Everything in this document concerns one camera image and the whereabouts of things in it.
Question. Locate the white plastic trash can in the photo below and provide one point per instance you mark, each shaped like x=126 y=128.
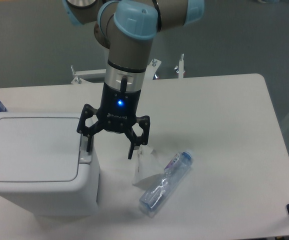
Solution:
x=46 y=167

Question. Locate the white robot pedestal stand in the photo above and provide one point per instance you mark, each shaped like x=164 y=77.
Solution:
x=95 y=76

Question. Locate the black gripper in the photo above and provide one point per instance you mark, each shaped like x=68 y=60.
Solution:
x=118 y=112

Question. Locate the crumpled white paper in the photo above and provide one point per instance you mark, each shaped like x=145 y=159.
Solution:
x=147 y=168

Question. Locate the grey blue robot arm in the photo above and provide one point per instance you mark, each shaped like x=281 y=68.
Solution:
x=127 y=29

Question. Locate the crushed clear plastic bottle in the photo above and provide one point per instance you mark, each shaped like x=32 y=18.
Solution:
x=162 y=188

